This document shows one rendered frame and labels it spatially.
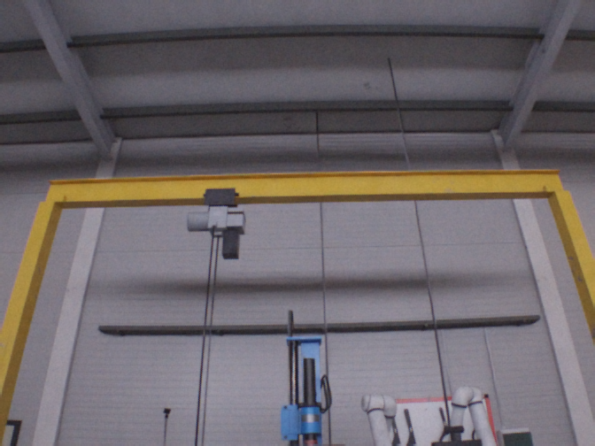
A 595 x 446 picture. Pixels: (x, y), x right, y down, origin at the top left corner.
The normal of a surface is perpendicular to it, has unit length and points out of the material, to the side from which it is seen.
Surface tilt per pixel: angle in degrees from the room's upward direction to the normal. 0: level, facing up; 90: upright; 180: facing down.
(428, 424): 90
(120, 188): 90
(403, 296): 90
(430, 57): 173
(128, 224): 90
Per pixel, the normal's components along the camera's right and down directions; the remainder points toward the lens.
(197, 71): 0.02, 0.80
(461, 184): 0.00, -0.50
